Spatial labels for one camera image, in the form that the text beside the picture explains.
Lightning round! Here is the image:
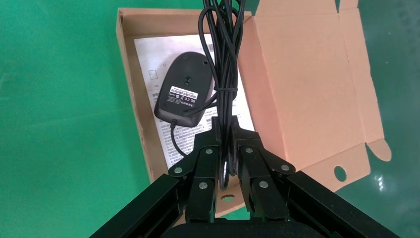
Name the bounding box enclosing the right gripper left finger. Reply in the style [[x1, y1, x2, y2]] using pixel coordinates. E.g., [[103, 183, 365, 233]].
[[168, 117, 221, 223]]

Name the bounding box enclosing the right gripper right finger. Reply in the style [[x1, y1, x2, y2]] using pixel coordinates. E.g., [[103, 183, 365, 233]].
[[231, 115, 296, 220]]

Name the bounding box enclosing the black wired computer mouse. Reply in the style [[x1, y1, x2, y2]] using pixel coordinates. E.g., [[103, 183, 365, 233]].
[[154, 0, 246, 192]]

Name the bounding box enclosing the open brown cardboard box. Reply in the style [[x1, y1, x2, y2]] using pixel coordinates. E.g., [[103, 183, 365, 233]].
[[116, 0, 392, 227]]

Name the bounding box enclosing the white printed instruction sheet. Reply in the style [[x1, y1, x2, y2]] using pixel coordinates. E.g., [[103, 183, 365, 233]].
[[134, 33, 255, 170]]

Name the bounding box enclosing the green table mat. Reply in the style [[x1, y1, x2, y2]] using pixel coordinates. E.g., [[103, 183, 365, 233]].
[[0, 0, 263, 238]]

